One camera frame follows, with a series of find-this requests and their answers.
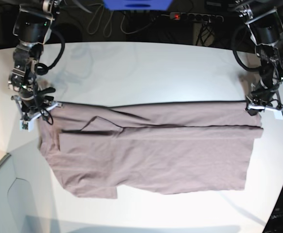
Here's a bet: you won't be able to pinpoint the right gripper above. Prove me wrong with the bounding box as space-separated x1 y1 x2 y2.
11 87 56 116

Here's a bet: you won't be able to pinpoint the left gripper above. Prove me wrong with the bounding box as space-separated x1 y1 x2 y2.
246 82 283 116

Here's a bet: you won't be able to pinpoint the mauve t-shirt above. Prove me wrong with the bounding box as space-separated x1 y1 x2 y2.
38 101 263 199

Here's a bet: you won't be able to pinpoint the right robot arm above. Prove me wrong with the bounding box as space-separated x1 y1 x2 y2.
8 0 65 125

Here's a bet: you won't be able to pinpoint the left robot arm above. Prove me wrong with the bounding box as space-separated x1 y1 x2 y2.
231 0 283 119

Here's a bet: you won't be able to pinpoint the black power strip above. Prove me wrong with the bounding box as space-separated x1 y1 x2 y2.
169 12 224 23

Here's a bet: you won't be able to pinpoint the blue bin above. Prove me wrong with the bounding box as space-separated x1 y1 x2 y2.
103 0 173 11

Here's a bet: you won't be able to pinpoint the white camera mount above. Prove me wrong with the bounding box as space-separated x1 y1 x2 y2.
245 104 283 120
19 101 59 132

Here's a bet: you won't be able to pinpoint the grey cable loops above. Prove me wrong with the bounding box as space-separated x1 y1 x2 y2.
87 4 157 37

